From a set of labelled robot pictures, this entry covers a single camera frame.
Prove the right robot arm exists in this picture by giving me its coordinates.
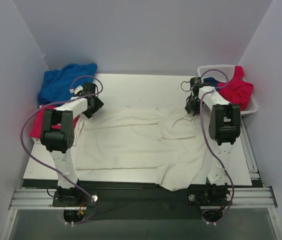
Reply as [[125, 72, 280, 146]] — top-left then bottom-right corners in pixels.
[[185, 76, 241, 186]]

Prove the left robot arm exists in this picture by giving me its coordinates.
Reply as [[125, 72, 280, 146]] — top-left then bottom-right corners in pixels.
[[40, 82, 104, 206]]

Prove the blue t-shirt in basket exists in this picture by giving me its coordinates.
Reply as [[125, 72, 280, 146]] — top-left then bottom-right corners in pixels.
[[203, 77, 219, 88]]

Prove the blue t-shirt pile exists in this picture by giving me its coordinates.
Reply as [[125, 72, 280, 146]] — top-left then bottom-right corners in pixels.
[[38, 63, 98, 105]]

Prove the white plastic basket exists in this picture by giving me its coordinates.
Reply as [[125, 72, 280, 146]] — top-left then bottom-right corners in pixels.
[[197, 64, 258, 115]]

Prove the red t-shirt in basket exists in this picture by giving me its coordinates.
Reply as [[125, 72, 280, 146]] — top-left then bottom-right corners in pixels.
[[217, 65, 254, 111]]

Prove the folded red t-shirt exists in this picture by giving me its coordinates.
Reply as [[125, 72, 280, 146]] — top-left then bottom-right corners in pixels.
[[29, 105, 79, 141]]

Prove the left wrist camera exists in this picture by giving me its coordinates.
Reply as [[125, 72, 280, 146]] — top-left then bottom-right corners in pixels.
[[69, 85, 84, 96]]

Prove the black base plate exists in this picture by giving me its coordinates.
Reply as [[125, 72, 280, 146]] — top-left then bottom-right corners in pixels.
[[52, 179, 232, 221]]

